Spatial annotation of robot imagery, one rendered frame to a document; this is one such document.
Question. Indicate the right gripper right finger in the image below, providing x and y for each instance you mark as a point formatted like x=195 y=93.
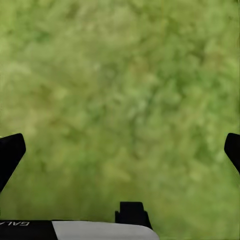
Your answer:
x=232 y=149

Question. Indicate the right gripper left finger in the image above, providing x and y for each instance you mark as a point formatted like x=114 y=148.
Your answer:
x=12 y=149

